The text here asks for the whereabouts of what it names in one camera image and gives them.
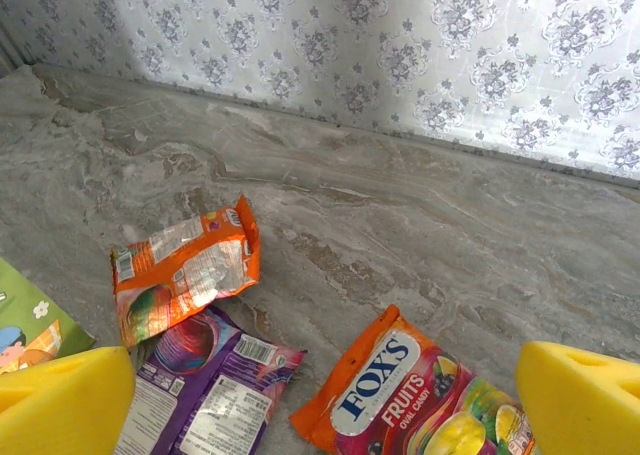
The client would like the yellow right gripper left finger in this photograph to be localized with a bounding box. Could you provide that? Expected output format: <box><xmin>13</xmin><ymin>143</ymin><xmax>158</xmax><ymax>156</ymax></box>
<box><xmin>0</xmin><ymin>345</ymin><xmax>137</xmax><ymax>455</ymax></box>

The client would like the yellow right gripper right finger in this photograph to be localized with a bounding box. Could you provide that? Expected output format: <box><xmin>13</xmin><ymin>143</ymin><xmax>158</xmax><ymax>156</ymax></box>
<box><xmin>515</xmin><ymin>340</ymin><xmax>640</xmax><ymax>455</ymax></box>

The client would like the white paper bag green print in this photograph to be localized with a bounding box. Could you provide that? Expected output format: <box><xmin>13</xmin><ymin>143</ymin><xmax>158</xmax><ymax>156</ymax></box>
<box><xmin>0</xmin><ymin>257</ymin><xmax>96</xmax><ymax>376</ymax></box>

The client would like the purple candy packet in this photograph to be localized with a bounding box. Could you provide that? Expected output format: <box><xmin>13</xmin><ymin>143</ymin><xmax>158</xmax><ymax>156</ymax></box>
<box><xmin>113</xmin><ymin>304</ymin><xmax>307</xmax><ymax>455</ymax></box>

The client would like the orange candy packet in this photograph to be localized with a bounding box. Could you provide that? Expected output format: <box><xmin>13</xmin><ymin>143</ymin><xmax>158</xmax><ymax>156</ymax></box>
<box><xmin>110</xmin><ymin>193</ymin><xmax>263</xmax><ymax>349</ymax></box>

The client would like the orange pink Fox's Fruits packet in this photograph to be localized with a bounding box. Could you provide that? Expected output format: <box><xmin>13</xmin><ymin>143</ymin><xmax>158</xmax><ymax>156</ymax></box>
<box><xmin>289</xmin><ymin>303</ymin><xmax>539</xmax><ymax>455</ymax></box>

